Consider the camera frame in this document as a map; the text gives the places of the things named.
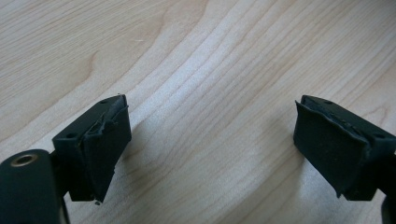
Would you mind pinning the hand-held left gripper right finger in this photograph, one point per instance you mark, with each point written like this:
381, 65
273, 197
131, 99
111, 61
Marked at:
330, 149

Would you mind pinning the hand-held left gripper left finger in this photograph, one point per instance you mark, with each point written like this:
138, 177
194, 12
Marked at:
102, 149

